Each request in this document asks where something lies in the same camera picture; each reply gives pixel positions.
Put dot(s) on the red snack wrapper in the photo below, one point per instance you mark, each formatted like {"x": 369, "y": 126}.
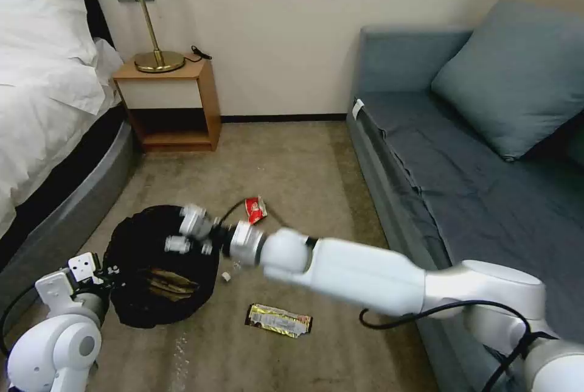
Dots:
{"x": 254, "y": 210}

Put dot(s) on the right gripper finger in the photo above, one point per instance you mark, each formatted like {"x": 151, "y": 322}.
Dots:
{"x": 179, "y": 244}
{"x": 196, "y": 221}

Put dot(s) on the blue grey sofa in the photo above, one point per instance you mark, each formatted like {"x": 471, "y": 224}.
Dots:
{"x": 433, "y": 182}

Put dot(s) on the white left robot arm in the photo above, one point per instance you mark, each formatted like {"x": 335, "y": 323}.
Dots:
{"x": 54, "y": 351}

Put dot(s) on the brass table lamp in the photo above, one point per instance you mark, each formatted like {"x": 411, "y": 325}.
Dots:
{"x": 155, "y": 61}

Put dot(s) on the white duvet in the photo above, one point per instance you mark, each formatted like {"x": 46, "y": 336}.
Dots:
{"x": 45, "y": 136}

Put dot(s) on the white sofa tag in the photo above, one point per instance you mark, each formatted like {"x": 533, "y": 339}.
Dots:
{"x": 358, "y": 109}

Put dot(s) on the white pillow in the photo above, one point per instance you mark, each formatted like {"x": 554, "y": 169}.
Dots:
{"x": 41, "y": 13}

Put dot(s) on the black headboard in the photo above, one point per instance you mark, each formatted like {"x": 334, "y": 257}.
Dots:
{"x": 98, "y": 13}

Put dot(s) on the brown crumpled paper trash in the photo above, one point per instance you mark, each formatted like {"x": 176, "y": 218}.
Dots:
{"x": 171, "y": 283}

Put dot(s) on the gold brown snack wrapper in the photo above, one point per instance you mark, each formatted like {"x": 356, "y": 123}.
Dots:
{"x": 279, "y": 320}

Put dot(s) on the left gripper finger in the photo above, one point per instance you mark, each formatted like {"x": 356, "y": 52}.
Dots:
{"x": 111, "y": 269}

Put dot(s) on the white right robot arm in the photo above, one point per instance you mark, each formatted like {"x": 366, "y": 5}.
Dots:
{"x": 365, "y": 273}

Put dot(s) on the black trash bin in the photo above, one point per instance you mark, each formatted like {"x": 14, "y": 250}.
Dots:
{"x": 137, "y": 246}

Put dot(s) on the blue cushion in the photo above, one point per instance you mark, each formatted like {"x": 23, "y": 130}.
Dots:
{"x": 511, "y": 81}

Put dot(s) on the grey bed base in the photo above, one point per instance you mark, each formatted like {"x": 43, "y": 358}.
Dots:
{"x": 68, "y": 209}

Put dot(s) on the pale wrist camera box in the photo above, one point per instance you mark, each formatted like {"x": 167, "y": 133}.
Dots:
{"x": 84, "y": 268}

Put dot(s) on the wooden nightstand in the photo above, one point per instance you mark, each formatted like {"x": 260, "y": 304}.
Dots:
{"x": 159, "y": 86}

